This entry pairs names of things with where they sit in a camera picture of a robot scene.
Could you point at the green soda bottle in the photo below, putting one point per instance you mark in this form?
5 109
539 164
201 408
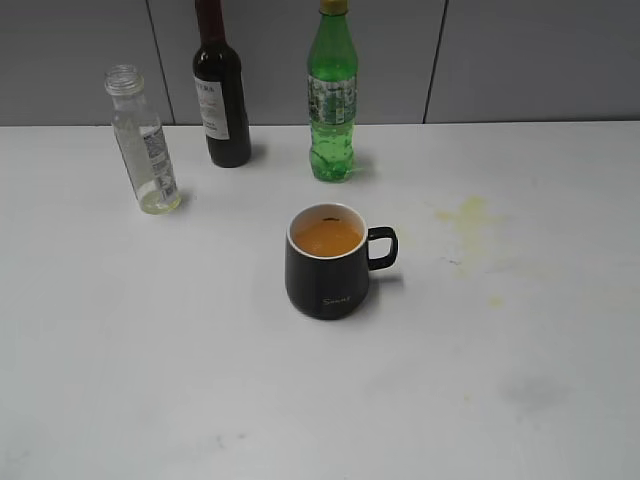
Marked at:
332 72

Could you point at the orange juice bottle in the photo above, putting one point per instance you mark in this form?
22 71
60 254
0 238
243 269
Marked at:
140 137

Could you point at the dark red wine bottle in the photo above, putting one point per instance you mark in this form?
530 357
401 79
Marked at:
217 72

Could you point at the black ceramic mug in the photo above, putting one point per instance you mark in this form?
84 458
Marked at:
330 252

